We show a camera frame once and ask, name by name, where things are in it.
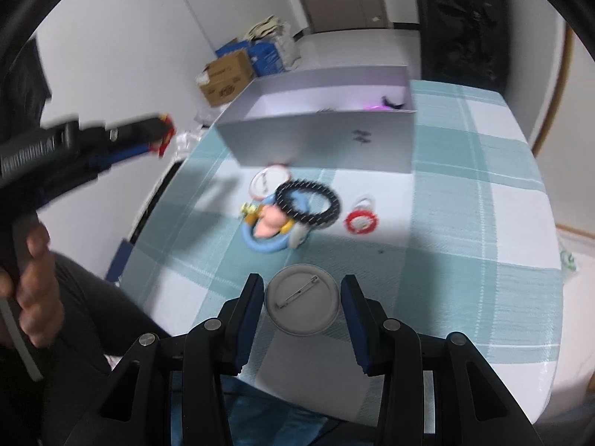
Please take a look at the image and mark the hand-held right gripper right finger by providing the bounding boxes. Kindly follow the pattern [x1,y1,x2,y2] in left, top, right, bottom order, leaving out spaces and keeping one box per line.
[340,275,544,446]

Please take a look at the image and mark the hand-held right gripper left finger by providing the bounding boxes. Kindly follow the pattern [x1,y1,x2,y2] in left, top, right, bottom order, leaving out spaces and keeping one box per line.
[60,273,266,446]

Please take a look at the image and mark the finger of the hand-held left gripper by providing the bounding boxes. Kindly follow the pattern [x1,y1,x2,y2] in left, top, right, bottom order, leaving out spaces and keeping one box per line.
[109,114,174,145]
[88,142,159,175]

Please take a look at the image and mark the grey round pin badge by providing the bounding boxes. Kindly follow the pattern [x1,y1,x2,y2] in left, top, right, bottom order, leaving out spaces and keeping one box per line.
[264,264,336,335]

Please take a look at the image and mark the blue ring keychain pink figure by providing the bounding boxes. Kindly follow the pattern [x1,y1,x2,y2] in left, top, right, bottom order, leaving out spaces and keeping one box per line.
[239,195,313,256]

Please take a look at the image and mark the red white round badge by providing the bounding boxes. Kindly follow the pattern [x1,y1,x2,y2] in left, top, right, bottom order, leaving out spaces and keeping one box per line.
[343,197,378,235]

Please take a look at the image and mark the white pink round badge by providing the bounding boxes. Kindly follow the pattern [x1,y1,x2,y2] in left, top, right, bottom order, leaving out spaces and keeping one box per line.
[250,164,293,200]

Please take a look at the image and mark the grey cardboard box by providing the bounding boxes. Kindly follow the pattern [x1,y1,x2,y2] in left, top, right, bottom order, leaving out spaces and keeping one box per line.
[215,66,418,174]

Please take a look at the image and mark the person's left hand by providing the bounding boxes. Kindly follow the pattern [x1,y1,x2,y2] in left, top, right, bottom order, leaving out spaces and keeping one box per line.
[0,222,65,349]

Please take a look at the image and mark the dark cloth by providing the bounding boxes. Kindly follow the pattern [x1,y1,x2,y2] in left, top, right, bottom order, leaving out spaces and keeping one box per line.
[7,37,53,126]

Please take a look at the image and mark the brown cardboard carton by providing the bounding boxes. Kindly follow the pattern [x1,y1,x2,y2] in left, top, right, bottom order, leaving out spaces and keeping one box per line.
[195,49,257,107]

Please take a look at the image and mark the blue shopping bag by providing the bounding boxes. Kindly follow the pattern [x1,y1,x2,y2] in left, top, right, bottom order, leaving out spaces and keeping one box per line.
[215,38,252,58]

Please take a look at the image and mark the teal plaid tablecloth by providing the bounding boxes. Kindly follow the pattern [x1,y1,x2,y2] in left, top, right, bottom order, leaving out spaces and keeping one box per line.
[116,79,565,424]

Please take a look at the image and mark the blue box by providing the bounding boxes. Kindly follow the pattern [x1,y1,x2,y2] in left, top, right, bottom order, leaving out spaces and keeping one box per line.
[248,41,285,76]

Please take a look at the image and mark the person's dark clothing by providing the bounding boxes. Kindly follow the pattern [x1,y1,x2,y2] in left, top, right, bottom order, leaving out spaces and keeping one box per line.
[44,251,174,382]

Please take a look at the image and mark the white tote bag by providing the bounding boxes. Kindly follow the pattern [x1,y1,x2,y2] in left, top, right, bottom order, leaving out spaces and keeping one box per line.
[245,15,299,68]

